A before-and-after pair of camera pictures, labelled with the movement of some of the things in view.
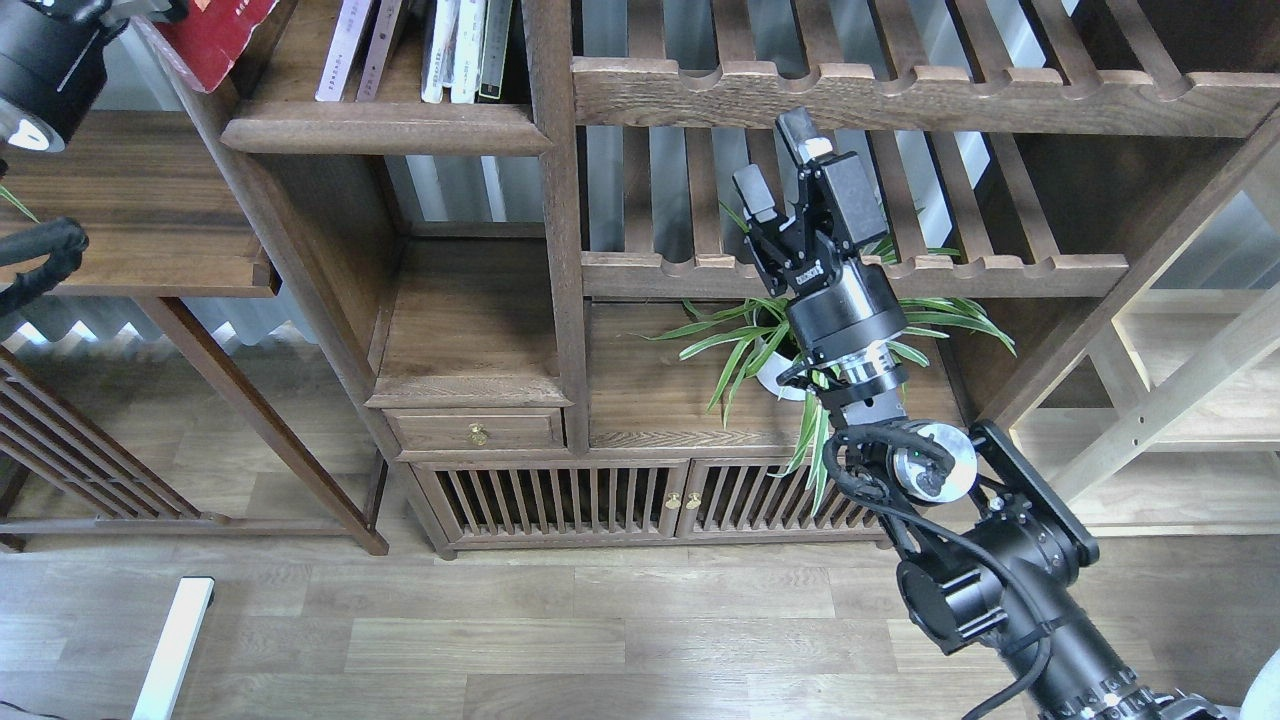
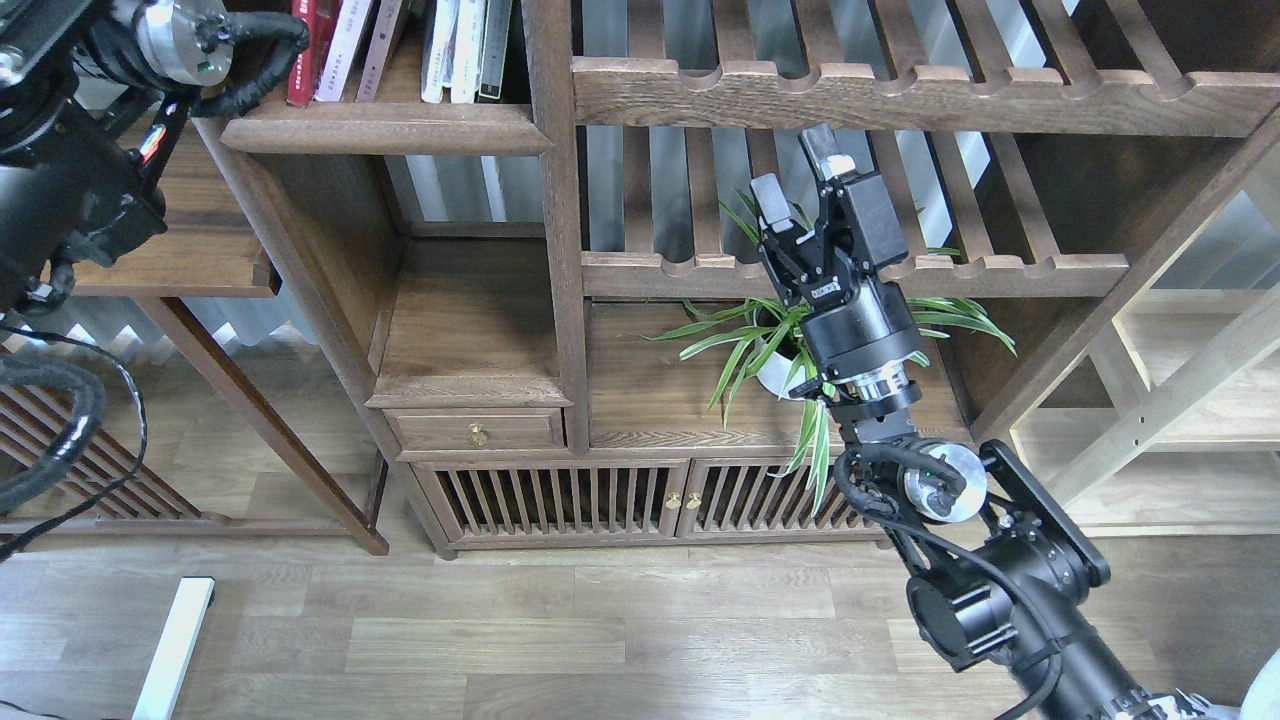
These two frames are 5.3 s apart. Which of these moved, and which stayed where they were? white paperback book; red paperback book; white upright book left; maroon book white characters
Moved: red paperback book
Stayed: white paperback book; maroon book white characters; white upright book left
